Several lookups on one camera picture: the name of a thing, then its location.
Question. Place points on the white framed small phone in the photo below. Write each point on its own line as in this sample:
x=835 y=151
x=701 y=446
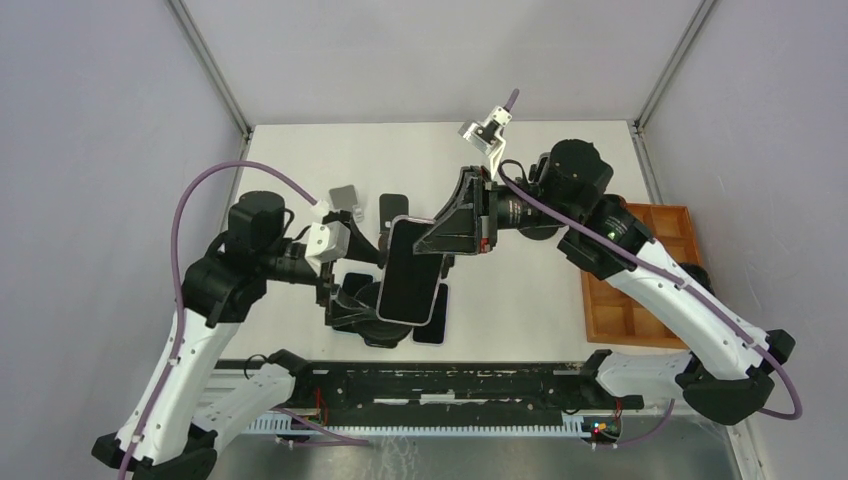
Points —
x=433 y=333

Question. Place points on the black phone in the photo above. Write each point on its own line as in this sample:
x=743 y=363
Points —
x=409 y=282

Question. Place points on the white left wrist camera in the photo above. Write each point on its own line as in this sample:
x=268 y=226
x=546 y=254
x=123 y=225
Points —
x=326 y=243

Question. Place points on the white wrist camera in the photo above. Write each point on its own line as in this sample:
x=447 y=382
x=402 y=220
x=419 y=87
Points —
x=487 y=136
x=326 y=243

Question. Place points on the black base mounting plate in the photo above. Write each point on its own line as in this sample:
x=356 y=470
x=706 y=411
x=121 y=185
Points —
x=445 y=394

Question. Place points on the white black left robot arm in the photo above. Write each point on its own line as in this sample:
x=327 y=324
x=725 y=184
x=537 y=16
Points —
x=168 y=436

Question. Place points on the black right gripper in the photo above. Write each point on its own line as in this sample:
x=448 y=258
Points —
x=469 y=225

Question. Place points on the wooden base black phone stand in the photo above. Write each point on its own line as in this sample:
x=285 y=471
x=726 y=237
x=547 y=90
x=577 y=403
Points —
x=391 y=206

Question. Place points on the white slotted cable duct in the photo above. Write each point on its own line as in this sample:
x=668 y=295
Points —
x=569 y=427

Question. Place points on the light blue cased phone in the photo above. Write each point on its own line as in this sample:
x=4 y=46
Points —
x=354 y=282

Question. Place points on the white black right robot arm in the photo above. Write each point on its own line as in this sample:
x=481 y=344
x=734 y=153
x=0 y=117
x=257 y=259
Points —
x=730 y=367

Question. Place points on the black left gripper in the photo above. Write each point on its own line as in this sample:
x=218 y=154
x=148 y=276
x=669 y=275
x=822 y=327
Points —
x=360 y=249

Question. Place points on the white folding phone stand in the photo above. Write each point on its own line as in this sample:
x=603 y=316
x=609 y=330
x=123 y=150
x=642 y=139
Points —
x=346 y=198

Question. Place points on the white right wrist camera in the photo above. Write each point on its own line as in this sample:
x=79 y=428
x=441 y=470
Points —
x=487 y=136

